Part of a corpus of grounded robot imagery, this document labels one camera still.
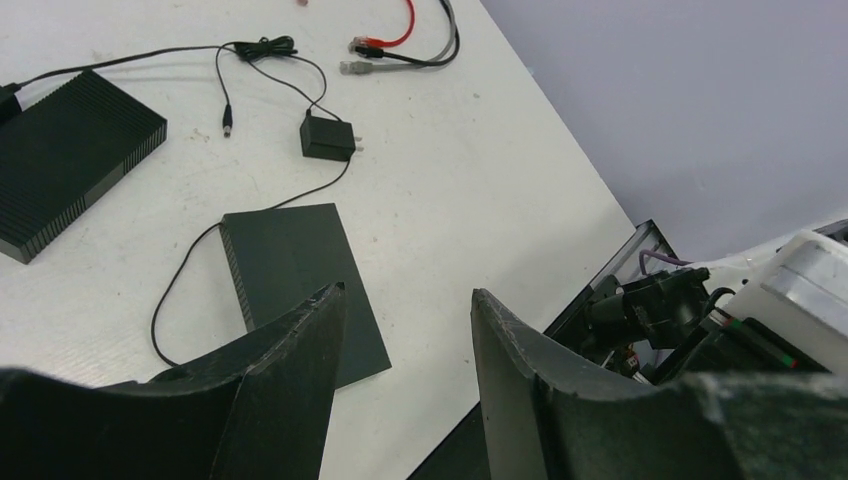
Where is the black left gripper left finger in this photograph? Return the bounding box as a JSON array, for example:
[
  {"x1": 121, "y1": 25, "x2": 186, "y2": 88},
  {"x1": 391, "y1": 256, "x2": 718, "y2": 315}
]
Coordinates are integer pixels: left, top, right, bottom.
[{"x1": 1, "y1": 283, "x2": 346, "y2": 479}]

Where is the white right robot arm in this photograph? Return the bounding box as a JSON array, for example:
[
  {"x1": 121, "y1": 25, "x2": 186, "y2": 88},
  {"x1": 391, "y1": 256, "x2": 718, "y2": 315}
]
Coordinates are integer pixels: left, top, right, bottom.
[{"x1": 572, "y1": 220, "x2": 847, "y2": 385}]

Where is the black network switch box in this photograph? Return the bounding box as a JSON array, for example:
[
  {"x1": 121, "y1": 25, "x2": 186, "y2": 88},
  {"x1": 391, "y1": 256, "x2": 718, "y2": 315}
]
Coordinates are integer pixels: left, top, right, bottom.
[{"x1": 219, "y1": 203, "x2": 392, "y2": 388}]

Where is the red ethernet cable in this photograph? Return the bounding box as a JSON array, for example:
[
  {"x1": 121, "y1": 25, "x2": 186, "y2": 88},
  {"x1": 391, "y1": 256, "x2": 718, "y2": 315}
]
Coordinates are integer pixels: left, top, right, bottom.
[{"x1": 348, "y1": 0, "x2": 416, "y2": 54}]

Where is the grey ethernet cable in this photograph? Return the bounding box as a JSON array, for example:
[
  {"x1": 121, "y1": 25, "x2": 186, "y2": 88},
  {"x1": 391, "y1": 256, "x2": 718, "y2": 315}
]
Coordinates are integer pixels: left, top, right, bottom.
[{"x1": 339, "y1": 0, "x2": 458, "y2": 77}]

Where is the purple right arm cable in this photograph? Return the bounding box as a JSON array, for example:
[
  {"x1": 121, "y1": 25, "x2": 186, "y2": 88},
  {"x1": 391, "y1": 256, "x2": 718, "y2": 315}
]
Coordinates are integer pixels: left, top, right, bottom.
[{"x1": 638, "y1": 248, "x2": 693, "y2": 277}]

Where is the small black wall plug adapter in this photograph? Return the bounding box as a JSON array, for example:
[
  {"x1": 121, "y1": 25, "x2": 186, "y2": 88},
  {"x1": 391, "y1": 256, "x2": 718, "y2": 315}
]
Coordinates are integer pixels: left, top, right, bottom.
[{"x1": 299, "y1": 111, "x2": 358, "y2": 162}]

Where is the black ribbed power adapter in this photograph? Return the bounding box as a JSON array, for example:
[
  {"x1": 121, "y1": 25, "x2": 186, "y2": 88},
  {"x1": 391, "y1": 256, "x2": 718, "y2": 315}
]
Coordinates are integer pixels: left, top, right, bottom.
[{"x1": 1, "y1": 71, "x2": 168, "y2": 264}]

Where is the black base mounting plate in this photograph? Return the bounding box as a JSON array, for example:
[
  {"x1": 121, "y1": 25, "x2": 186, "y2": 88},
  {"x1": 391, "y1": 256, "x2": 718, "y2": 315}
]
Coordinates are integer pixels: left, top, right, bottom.
[{"x1": 410, "y1": 220, "x2": 673, "y2": 479}]

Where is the black power plug cable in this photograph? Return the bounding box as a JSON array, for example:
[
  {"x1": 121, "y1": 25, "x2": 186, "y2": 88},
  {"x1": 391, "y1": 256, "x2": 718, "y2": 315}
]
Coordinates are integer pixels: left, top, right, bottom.
[{"x1": 13, "y1": 35, "x2": 352, "y2": 370}]

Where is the black ethernet cable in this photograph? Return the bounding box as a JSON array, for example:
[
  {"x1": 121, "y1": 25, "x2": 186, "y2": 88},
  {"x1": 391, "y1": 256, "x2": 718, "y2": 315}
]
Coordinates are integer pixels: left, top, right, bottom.
[{"x1": 351, "y1": 0, "x2": 461, "y2": 69}]

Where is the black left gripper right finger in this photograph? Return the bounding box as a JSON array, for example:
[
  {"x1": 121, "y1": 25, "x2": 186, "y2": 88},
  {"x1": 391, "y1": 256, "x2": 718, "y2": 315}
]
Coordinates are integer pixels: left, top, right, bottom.
[{"x1": 470, "y1": 288, "x2": 848, "y2": 480}]

